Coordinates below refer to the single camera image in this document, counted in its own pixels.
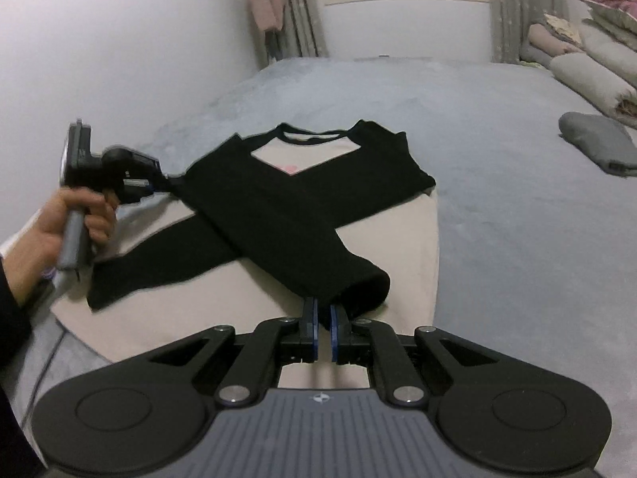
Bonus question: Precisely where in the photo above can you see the beige and black sweatshirt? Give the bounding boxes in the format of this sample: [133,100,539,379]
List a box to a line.
[50,119,442,390]

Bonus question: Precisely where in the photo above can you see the folded grey clothes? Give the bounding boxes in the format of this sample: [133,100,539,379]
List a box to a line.
[557,111,637,178]

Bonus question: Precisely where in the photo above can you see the person's left hand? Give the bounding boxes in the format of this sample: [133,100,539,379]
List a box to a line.
[15,186,121,290]

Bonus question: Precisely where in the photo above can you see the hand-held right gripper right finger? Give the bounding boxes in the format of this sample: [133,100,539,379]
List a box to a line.
[330,305,496,407]

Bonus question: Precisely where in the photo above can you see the person's left forearm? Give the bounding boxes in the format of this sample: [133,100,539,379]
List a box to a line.
[0,239,55,394]

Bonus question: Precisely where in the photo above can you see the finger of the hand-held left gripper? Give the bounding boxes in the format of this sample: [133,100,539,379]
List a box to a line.
[119,178,156,206]

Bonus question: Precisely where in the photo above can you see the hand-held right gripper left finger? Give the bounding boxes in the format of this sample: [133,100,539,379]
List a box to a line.
[149,298,319,406]

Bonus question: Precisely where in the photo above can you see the grey patterned curtain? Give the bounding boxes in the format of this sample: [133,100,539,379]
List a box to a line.
[485,0,537,67]
[280,0,330,59]

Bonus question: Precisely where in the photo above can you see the small grey rolled quilt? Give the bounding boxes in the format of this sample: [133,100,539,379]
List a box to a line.
[519,42,554,69]

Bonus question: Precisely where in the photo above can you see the grey-green folded quilt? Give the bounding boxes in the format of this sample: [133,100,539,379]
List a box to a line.
[584,0,637,37]

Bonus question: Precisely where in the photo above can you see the pink-beige rolled quilt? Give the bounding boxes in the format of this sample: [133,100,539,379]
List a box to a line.
[526,22,584,59]

